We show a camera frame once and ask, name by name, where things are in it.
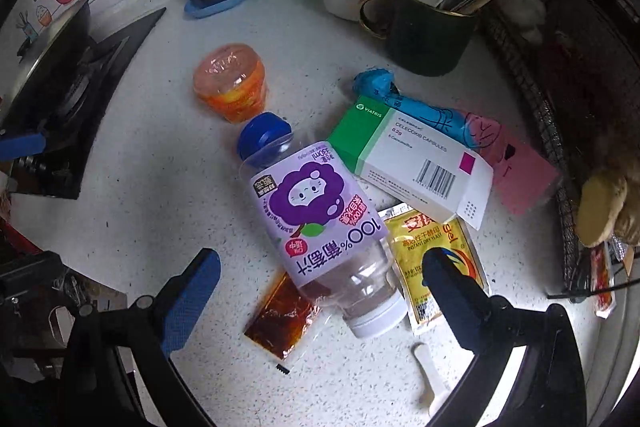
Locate orange jelly cup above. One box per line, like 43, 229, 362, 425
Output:
193, 43, 268, 124

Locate white and green medicine box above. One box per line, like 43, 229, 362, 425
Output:
327, 96, 494, 230

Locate white plastic scoop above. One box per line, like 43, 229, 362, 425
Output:
411, 343, 451, 413

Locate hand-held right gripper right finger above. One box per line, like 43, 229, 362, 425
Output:
422, 248, 588, 427

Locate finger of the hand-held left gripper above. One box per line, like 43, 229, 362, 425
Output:
0, 253, 65, 288
0, 133, 48, 160

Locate brown sauce packet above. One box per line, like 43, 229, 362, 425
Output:
243, 271, 321, 364

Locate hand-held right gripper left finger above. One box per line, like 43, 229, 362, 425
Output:
60, 248, 222, 427

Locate yellow yeast packet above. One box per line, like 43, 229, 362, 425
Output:
377, 202, 488, 335

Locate blue saucer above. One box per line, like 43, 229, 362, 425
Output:
183, 0, 252, 18

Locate black wire rack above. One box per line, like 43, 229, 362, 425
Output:
480, 0, 640, 303

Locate purple label juice bottle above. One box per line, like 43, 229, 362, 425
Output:
237, 112, 407, 340

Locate blue and pink wrapper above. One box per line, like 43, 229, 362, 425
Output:
352, 67, 561, 218

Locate dark green mug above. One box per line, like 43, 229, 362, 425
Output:
359, 0, 482, 75

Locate white garlic bulbs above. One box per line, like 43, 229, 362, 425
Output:
512, 0, 547, 45

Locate black gas stove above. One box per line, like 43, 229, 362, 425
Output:
0, 7, 167, 200

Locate black wok with orange handle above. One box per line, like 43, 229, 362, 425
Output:
0, 0, 93, 112

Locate red sauce sachet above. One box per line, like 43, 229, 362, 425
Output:
590, 242, 616, 319

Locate ginger root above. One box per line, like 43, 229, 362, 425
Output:
575, 169, 640, 248

